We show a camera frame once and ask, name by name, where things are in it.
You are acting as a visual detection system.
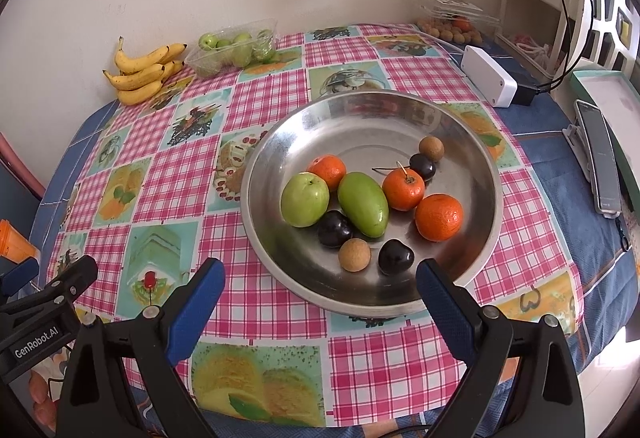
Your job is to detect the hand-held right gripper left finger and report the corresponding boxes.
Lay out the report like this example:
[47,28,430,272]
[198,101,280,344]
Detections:
[56,258,227,438]

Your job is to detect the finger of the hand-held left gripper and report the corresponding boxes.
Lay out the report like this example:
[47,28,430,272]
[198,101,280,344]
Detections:
[36,255,99,311]
[0,258,40,297]

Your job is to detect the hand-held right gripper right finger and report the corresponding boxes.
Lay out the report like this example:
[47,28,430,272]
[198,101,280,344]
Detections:
[416,259,586,438]

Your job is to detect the dark plum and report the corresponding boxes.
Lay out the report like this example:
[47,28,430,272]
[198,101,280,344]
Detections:
[377,239,416,275]
[317,210,355,249]

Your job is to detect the orange tangerine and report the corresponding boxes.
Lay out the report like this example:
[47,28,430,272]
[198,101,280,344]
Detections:
[414,194,464,243]
[306,154,347,193]

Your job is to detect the brown longan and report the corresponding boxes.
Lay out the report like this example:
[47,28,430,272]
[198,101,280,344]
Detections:
[418,136,445,163]
[338,238,372,273]

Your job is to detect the tangerine with stem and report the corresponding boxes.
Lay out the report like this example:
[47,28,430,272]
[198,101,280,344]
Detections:
[382,161,426,212]

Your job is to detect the elongated green fruit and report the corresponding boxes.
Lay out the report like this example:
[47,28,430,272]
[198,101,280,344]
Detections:
[337,172,390,239]

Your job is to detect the dark cherry with long stem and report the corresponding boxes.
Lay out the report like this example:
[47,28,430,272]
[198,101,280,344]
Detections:
[371,153,437,183]

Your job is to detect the round green apple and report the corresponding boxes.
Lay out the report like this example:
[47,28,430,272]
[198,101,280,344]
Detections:
[280,172,331,229]

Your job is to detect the large steel bowl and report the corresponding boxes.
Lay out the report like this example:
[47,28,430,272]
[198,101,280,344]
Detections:
[240,91,504,319]

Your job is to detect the person's left hand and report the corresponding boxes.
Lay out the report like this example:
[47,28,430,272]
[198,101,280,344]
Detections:
[27,350,71,434]

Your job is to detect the orange plastic cup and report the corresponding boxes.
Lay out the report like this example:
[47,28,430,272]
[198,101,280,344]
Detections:
[0,219,38,263]

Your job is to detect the dark blue panel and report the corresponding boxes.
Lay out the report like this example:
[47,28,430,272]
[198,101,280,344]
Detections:
[0,163,43,239]

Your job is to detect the pink chair back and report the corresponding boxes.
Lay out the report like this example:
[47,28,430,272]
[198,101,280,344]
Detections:
[0,133,47,199]

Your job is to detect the pink checkered printed tablecloth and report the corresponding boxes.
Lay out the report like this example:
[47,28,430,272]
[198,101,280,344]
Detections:
[47,24,586,429]

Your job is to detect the blue tablecloth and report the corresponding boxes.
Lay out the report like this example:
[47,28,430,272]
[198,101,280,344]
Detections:
[27,20,640,438]

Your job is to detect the white phone clamp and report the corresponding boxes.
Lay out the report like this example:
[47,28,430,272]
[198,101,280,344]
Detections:
[562,123,593,183]

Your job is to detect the bunch of yellow bananas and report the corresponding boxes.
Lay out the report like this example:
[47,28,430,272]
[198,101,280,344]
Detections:
[102,36,188,106]

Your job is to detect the smartphone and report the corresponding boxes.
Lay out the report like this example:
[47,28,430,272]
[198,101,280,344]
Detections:
[575,99,622,219]

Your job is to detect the black power adapter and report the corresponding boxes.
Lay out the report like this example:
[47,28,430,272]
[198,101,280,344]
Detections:
[512,80,543,107]

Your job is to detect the white rectangular plastic box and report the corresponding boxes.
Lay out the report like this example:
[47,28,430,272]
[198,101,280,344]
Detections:
[460,45,518,108]

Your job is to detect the clear plastic fruit tray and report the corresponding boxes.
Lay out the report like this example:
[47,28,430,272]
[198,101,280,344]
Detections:
[185,18,281,78]

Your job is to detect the pile of small green jujubes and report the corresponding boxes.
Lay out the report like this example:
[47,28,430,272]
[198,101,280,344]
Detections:
[198,32,276,68]

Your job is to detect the pile of brown longans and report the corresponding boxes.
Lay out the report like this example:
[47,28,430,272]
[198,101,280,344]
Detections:
[416,18,483,44]

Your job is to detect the white plastic bag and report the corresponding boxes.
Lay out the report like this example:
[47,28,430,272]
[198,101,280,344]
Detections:
[510,32,551,68]

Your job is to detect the clear plastic clamshell container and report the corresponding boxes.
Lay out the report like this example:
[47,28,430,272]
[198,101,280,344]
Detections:
[407,0,501,31]

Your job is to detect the white cable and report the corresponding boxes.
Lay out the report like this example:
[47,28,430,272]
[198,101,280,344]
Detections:
[417,30,466,66]

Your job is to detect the black cable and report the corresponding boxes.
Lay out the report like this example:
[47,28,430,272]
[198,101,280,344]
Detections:
[532,0,596,93]

